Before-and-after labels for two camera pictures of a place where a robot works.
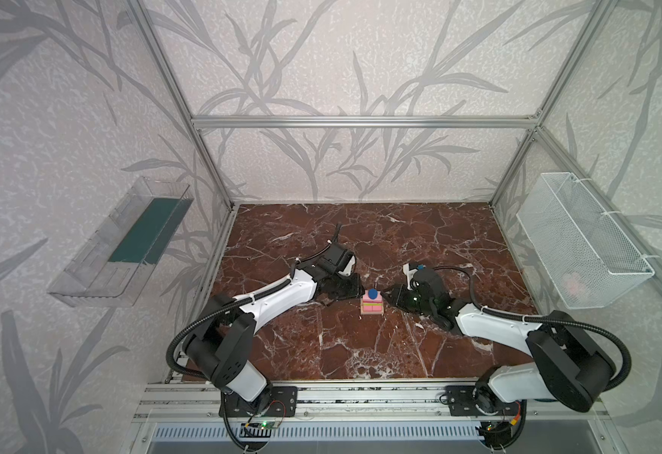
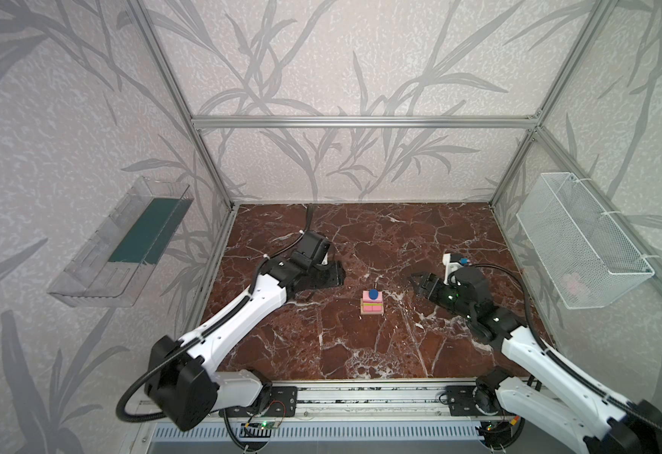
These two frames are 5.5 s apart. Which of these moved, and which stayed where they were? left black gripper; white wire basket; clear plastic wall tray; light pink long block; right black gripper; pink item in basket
Moved: right black gripper; left black gripper
Stayed: clear plastic wall tray; pink item in basket; white wire basket; light pink long block
